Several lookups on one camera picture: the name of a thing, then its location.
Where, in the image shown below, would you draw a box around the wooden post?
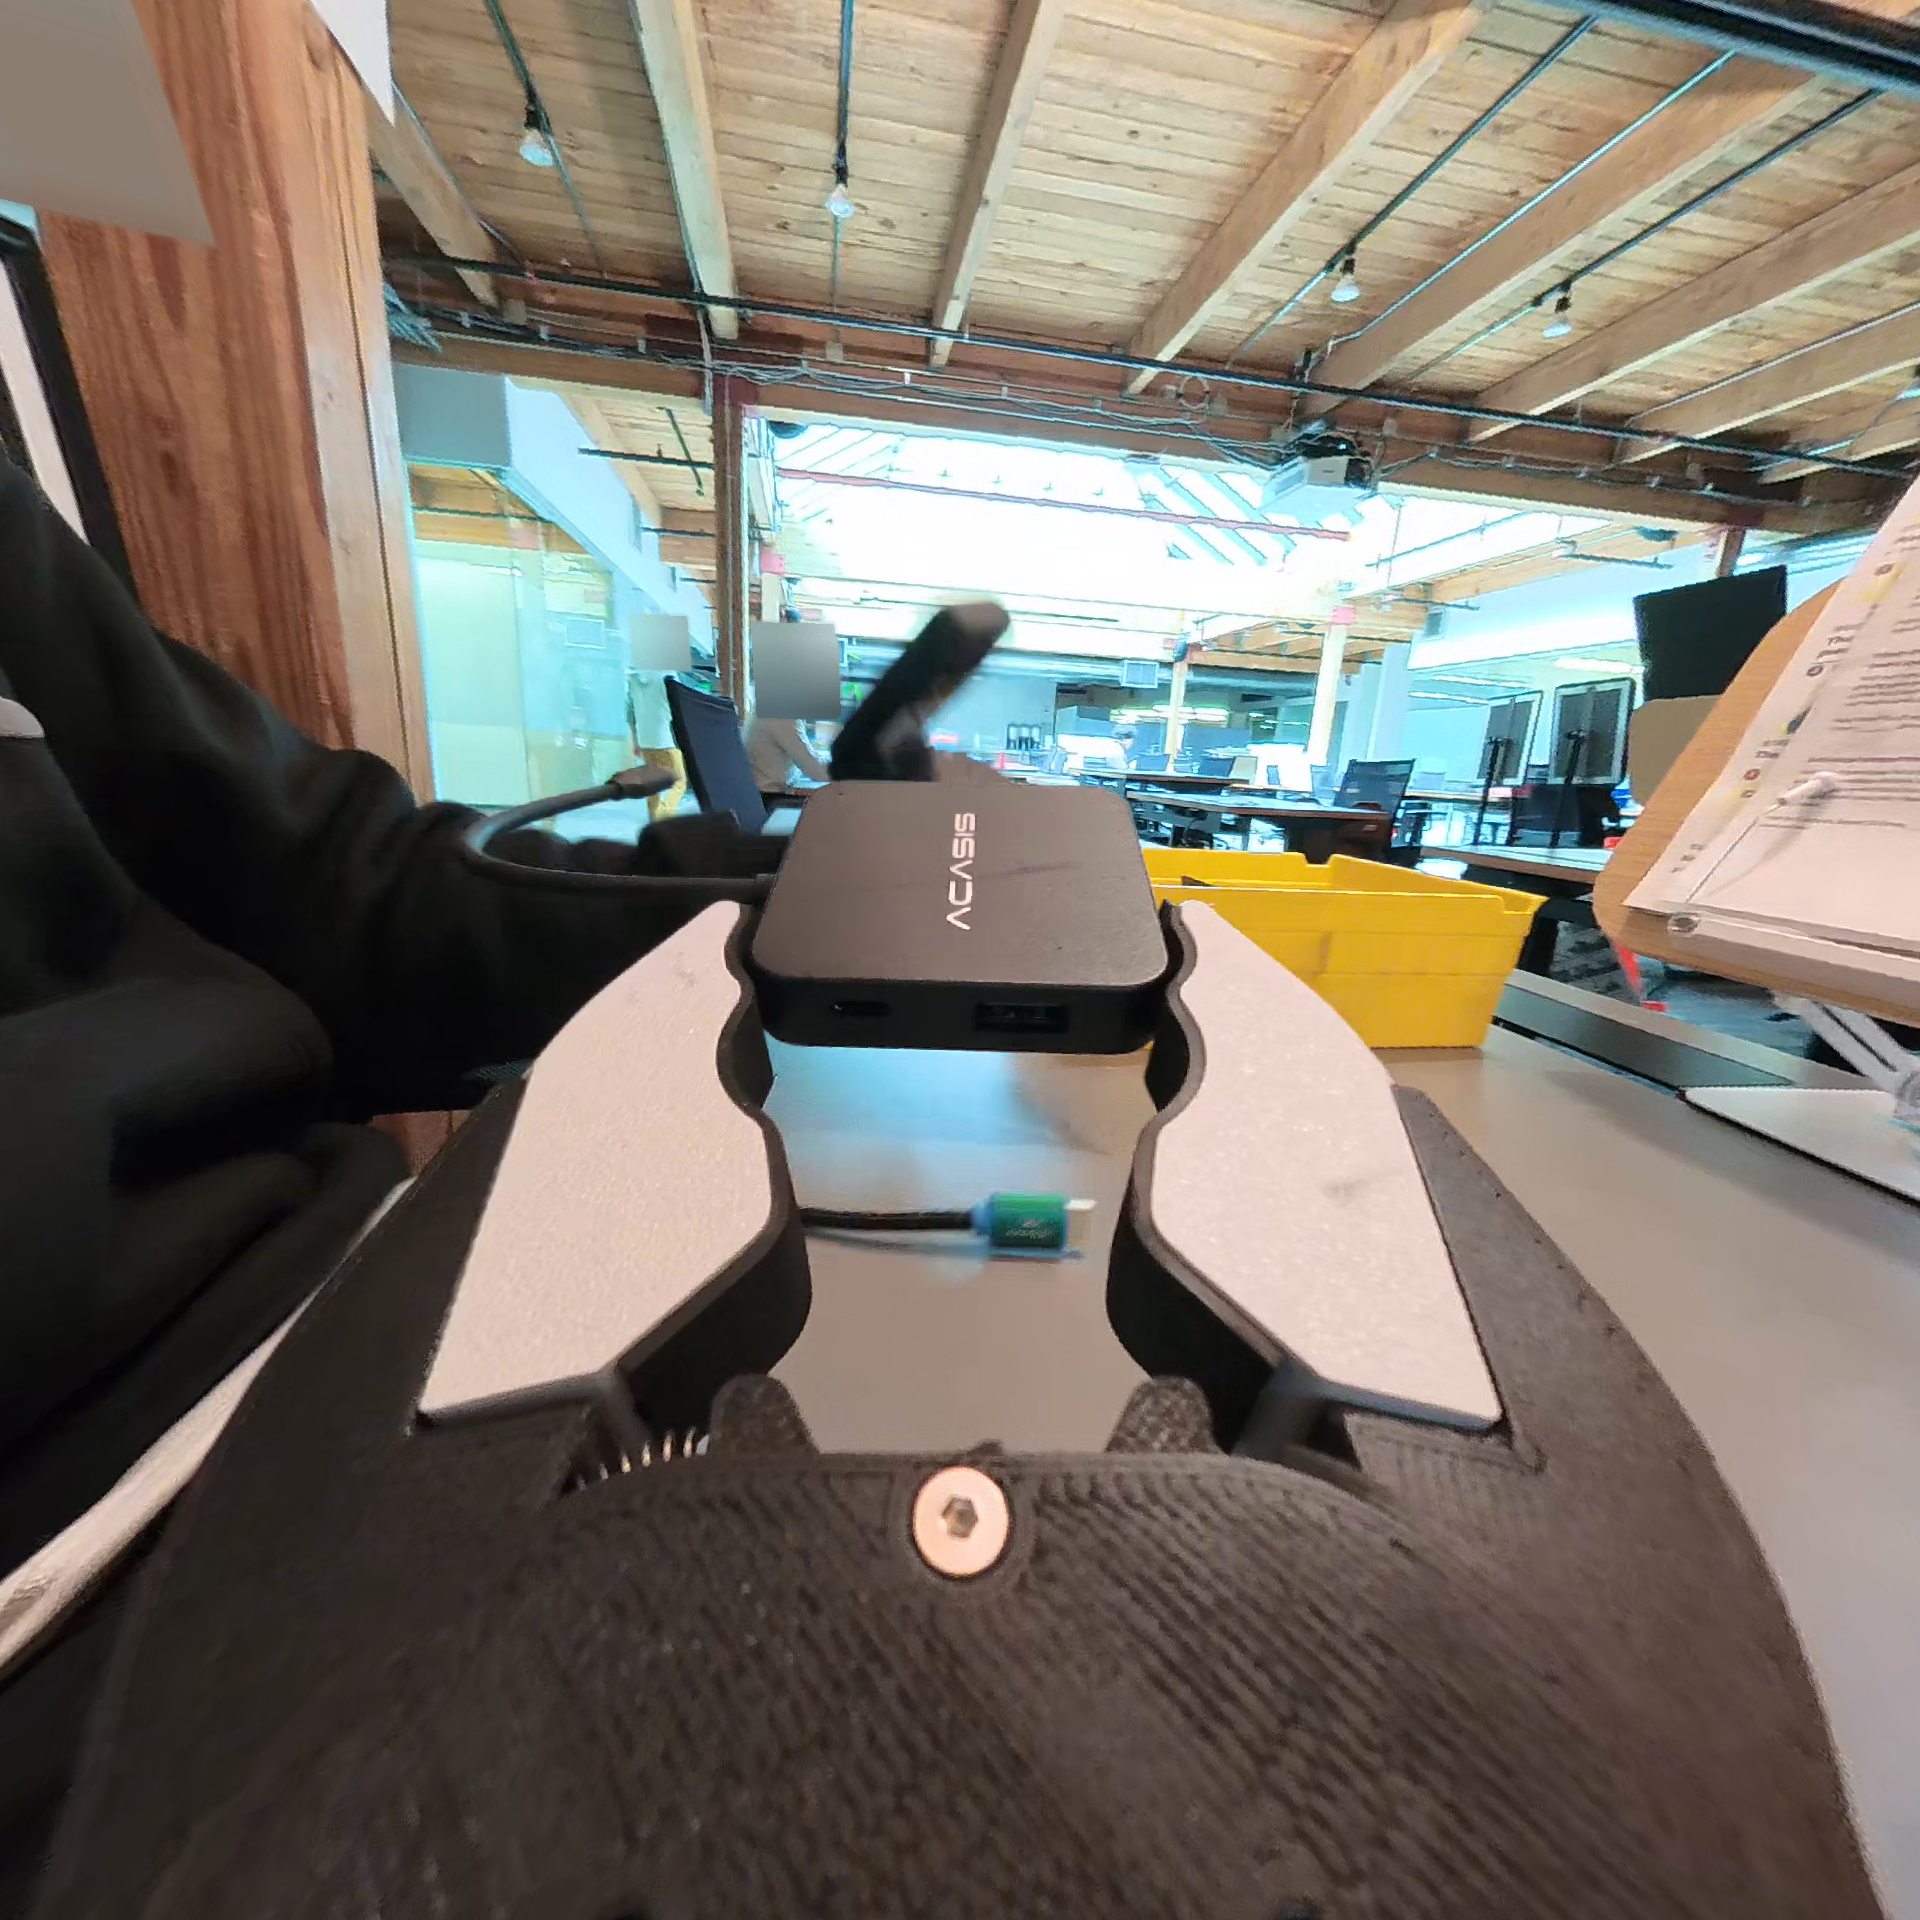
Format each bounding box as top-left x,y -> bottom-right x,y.
45,0 -> 431,805

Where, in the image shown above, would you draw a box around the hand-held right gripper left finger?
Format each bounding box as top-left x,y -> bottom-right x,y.
417,897 -> 817,1422

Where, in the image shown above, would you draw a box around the large black monitor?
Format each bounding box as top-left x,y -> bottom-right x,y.
1632,566 -> 1789,707

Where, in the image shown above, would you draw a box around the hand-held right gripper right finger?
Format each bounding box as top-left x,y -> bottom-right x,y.
1104,901 -> 1506,1432

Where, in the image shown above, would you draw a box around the thin black hub cable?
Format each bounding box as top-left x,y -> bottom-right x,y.
463,766 -> 788,906

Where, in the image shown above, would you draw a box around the yellow plastic bin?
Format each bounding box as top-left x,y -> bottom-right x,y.
1141,848 -> 1548,1052

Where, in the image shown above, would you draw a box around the plain white paper sheet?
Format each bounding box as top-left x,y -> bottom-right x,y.
0,0 -> 219,250

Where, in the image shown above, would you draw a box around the wooden document stand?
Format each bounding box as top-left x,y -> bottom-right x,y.
1594,481 -> 1920,1202

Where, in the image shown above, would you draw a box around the dark blurred object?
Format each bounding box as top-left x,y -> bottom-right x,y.
831,600 -> 1011,784

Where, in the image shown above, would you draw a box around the ceiling projector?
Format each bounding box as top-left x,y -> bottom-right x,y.
1260,427 -> 1378,515

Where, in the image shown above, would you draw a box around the black braided cable green plugs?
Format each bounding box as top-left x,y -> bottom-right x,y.
800,1188 -> 1100,1264

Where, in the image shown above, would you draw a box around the clipboard with papers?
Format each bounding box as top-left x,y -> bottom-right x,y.
1627,481 -> 1920,962

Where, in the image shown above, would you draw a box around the black framed board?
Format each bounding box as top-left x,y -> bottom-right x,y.
0,210 -> 137,588

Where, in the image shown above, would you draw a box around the black hub box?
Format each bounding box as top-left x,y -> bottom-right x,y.
746,780 -> 1173,1057

